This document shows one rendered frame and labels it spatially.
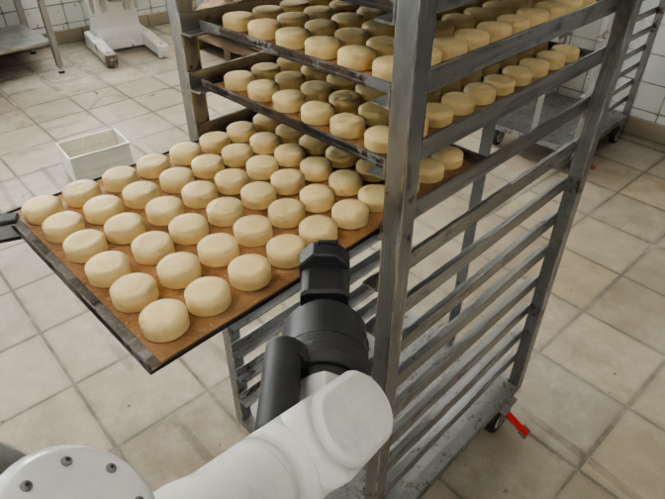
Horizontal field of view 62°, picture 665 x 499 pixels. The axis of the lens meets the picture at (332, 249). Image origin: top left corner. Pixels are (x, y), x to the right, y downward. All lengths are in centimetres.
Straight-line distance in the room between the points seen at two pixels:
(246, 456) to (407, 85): 40
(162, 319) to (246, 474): 26
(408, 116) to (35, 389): 160
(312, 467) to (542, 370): 156
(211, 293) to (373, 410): 24
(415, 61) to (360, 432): 37
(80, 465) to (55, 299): 200
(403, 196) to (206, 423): 120
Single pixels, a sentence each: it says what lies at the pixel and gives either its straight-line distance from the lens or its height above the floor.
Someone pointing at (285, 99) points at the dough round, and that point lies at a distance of 84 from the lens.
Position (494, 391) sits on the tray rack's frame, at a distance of 163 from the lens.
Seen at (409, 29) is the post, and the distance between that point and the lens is 60.
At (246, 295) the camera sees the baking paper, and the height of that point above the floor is 95.
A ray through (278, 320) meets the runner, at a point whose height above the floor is 42.
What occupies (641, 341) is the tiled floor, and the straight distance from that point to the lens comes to 217.
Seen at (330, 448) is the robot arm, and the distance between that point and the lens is 41.
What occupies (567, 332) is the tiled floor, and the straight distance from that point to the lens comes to 209.
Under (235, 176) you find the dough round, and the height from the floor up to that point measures 97.
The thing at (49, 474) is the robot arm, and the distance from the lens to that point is 29.
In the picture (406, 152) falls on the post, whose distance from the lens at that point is 64.
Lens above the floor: 137
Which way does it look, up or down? 37 degrees down
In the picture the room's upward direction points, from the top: straight up
